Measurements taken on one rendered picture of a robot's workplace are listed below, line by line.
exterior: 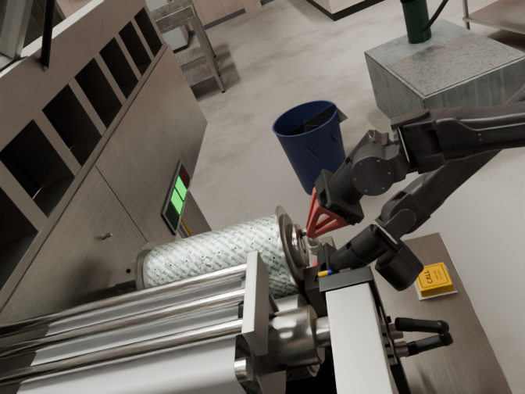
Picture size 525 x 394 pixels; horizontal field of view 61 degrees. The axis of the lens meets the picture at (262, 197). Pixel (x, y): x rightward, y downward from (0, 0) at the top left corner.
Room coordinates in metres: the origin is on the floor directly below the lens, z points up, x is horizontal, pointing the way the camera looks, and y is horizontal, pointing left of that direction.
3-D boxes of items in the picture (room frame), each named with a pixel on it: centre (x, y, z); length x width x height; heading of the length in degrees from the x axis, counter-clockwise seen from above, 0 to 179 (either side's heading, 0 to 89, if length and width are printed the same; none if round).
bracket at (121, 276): (0.67, 0.28, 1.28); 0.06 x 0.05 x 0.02; 75
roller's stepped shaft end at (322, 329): (0.33, -0.02, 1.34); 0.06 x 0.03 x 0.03; 75
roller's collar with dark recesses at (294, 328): (0.34, 0.04, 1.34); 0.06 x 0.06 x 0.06; 75
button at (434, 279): (0.68, -0.27, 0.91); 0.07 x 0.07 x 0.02; 75
